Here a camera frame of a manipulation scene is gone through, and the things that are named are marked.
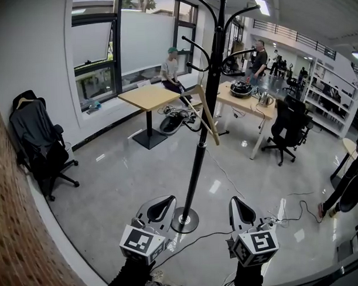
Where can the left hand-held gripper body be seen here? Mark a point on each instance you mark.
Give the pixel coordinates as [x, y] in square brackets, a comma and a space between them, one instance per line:
[138, 243]

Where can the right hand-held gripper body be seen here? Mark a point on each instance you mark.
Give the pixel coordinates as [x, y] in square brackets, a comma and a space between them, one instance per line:
[256, 245]

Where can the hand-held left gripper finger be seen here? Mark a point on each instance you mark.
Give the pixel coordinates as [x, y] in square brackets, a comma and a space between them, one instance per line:
[144, 211]
[170, 216]

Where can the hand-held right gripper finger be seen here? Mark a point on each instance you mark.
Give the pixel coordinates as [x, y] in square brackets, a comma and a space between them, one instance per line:
[253, 214]
[235, 213]

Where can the black coat rack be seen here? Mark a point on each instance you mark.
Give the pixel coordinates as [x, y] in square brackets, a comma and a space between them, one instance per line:
[197, 165]

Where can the light wooden hanger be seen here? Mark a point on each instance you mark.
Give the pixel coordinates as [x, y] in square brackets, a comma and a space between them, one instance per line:
[207, 115]

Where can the person's right forearm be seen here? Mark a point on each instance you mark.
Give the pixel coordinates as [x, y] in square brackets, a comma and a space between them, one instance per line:
[249, 277]

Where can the person's left forearm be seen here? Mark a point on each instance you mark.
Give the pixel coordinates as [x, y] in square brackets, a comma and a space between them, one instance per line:
[131, 279]

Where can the white shelving rack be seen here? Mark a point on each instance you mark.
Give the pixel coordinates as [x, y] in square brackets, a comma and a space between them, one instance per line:
[330, 99]

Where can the wooden hanger under grey garment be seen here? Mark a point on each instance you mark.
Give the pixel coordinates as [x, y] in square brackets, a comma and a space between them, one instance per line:
[21, 100]

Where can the person's patterned clothing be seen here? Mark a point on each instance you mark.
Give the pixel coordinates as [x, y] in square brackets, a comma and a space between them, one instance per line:
[156, 284]

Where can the grey shell casing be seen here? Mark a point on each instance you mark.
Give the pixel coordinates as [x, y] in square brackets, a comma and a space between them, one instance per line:
[171, 126]

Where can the black mesh office chair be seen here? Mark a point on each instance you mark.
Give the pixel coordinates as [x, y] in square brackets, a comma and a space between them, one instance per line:
[288, 124]

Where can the black office chair with clothes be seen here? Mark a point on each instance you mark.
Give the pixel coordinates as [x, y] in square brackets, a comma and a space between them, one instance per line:
[47, 161]

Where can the long wooden desk white legs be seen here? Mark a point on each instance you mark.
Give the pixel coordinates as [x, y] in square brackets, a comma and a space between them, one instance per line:
[242, 103]

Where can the steel electric kettle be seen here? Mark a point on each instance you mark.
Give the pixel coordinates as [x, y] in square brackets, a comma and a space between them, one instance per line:
[266, 99]

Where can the round light wooden table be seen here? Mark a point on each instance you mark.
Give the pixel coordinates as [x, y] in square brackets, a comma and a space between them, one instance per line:
[350, 145]

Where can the black round device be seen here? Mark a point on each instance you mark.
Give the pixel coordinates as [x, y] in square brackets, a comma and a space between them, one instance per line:
[241, 89]

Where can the white folded sign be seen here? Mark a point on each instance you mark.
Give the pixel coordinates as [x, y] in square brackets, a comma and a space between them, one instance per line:
[143, 83]

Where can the grey garment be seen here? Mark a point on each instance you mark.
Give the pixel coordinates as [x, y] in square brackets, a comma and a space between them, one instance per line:
[32, 127]

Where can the black framed window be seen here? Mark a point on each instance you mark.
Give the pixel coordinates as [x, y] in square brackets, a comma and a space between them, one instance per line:
[146, 41]

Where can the black balcony railing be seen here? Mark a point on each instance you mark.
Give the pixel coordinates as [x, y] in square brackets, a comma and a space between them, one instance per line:
[295, 34]

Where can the square wooden pedestal table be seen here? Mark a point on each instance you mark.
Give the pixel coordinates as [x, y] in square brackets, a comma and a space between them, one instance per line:
[149, 98]

